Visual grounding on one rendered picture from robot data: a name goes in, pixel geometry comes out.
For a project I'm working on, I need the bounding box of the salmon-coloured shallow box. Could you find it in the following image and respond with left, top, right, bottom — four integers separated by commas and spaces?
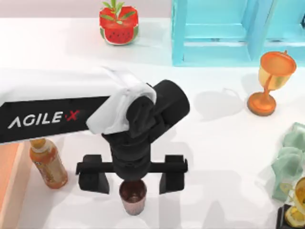
0, 142, 32, 229

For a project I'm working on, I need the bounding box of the gold trophy with black base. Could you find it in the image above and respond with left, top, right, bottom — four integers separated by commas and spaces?
275, 176, 305, 229

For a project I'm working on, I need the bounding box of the brown ribbed cup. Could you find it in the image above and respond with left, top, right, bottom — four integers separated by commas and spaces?
119, 179, 147, 216

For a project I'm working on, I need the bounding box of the orange trophy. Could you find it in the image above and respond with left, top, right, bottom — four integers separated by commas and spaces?
246, 50, 297, 117

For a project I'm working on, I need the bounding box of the light blue rack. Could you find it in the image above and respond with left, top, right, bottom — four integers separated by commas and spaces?
171, 0, 305, 68

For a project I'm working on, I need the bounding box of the orange juice bottle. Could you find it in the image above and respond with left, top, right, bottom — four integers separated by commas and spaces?
29, 138, 69, 189

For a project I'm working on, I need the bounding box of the pale green crumpled cloth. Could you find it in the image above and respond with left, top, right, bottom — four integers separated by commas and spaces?
271, 122, 305, 201

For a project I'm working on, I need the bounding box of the watermelon plant pot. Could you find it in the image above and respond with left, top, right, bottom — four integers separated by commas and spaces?
99, 0, 140, 46

